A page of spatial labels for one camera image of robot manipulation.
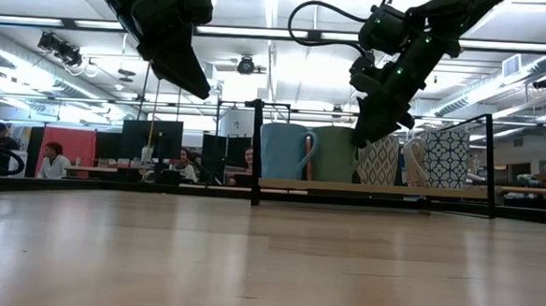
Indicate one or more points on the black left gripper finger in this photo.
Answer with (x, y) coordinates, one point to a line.
(184, 68)

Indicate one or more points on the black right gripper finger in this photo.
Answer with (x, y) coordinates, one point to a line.
(373, 125)

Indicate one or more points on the grey diamond patterned mug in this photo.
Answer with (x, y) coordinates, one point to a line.
(382, 163)

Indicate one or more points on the green faceted mug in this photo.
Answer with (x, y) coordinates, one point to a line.
(333, 156)

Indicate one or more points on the blue white patterned mug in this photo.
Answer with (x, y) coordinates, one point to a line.
(448, 157)

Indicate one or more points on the light blue faceted mug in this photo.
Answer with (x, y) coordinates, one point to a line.
(282, 151)

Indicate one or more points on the white round column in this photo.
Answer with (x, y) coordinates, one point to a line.
(237, 123)

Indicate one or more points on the black monitor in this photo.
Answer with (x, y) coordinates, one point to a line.
(152, 139)

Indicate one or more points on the black room divider panel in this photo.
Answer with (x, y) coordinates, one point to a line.
(215, 145)

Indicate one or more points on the black ceiling spotlight cluster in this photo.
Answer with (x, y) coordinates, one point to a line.
(60, 50)

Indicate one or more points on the white ceiling vent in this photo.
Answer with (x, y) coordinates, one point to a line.
(511, 65)

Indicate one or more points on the red partition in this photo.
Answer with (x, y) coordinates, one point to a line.
(79, 145)

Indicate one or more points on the black ceiling fixture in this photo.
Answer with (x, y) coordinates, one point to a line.
(543, 83)

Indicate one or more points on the wooden top workbench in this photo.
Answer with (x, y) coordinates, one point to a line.
(524, 190)

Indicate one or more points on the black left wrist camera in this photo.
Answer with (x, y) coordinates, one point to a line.
(199, 4)

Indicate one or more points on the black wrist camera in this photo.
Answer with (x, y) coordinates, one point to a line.
(385, 27)
(199, 4)

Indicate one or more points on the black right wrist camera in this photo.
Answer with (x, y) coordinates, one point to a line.
(385, 27)

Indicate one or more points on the round black ceiling camera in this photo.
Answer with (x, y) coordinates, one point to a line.
(246, 65)

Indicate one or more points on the black overhead frame beam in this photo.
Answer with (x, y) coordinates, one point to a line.
(314, 35)

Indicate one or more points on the black table edge rail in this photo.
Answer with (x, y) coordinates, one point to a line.
(112, 187)

